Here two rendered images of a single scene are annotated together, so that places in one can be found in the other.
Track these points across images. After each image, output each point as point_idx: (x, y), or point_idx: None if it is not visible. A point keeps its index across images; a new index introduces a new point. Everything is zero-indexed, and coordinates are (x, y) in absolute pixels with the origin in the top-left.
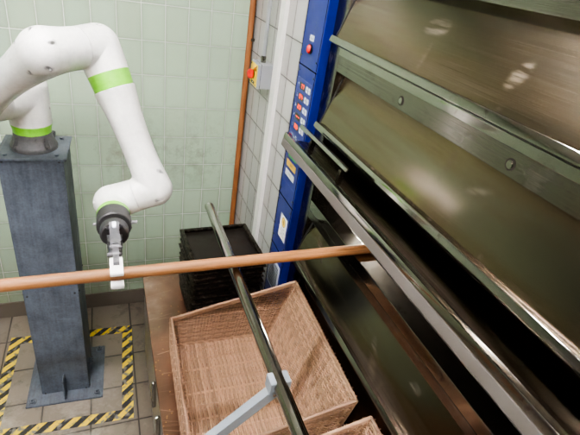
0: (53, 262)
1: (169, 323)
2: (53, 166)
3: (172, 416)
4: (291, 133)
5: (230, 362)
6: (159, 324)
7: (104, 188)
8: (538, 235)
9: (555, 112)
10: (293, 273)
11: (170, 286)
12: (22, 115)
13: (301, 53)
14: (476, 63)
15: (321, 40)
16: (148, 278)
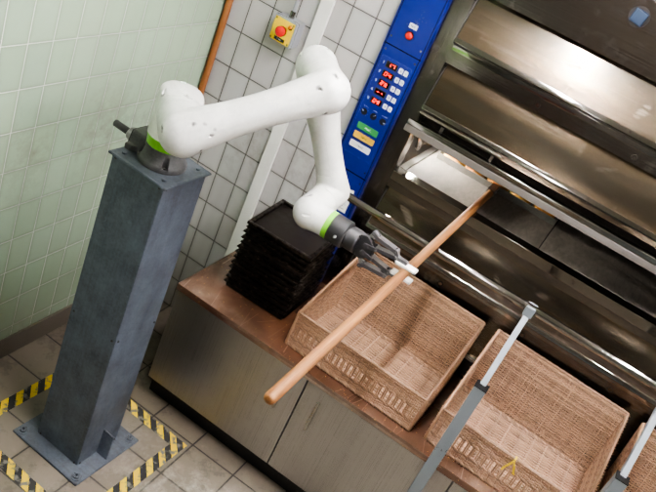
0: (153, 292)
1: (301, 316)
2: (198, 182)
3: (347, 391)
4: (364, 106)
5: None
6: (252, 326)
7: (314, 200)
8: (647, 193)
9: None
10: None
11: (217, 287)
12: None
13: (389, 33)
14: (612, 98)
15: (431, 33)
16: (187, 284)
